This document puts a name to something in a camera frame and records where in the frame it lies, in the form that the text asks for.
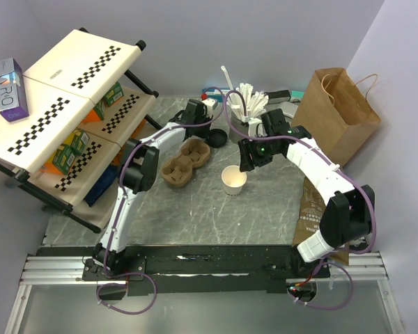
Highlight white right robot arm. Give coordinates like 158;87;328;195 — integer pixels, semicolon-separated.
238;125;376;277

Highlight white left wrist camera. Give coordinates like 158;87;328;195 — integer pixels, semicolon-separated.
202;98;218;118

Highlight black plastic cup lid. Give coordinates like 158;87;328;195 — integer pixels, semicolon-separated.
206;129;228;148

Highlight purple cardboard box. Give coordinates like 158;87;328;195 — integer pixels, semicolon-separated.
0;58;29;122

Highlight green box upper shelf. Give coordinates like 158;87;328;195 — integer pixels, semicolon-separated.
103;82;124;107

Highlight white wrapped straws bundle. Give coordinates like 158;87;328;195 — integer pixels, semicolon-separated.
221;65;269;122

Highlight brown paper bag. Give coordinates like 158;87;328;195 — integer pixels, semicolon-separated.
291;67;381;167

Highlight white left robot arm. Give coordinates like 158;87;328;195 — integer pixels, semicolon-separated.
93;98;218;280

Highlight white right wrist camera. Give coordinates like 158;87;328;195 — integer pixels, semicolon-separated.
248;118;265;137

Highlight brown coffee bean pouch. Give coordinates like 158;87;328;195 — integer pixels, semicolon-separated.
293;177;349;265

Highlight black mounting base rail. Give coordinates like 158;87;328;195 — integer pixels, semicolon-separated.
20;245;316;301

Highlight brown pulp cup carrier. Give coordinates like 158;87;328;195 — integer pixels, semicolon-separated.
161;139;211;188

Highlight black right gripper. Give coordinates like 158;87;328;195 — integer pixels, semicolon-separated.
238;134;279;173

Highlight grey straw holder cup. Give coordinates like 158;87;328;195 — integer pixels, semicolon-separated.
228;113;254;145

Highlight orange box on shelf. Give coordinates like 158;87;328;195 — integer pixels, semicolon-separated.
82;100;105;123

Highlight teal flat box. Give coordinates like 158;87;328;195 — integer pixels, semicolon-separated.
201;87;229;101

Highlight green box lower shelf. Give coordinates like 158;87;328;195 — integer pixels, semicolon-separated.
52;129;90;175

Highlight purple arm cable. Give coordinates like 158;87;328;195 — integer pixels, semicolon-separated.
247;135;376;310
96;85;245;316

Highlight beige checkered shelf rack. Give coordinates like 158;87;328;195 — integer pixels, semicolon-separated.
0;29;158;233

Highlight black rectangular device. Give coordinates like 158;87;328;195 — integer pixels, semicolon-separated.
266;90;291;104

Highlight green box shelf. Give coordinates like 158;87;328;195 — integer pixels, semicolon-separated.
103;82;124;107
52;129;90;175

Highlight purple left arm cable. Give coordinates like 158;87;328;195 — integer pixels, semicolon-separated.
96;85;245;316

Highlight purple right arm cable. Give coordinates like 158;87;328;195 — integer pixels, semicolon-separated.
247;135;376;310

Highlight white paper coffee cup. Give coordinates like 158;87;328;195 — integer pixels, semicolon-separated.
221;166;247;196

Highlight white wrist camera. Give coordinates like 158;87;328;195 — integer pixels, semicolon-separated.
248;118;265;137
202;98;218;118

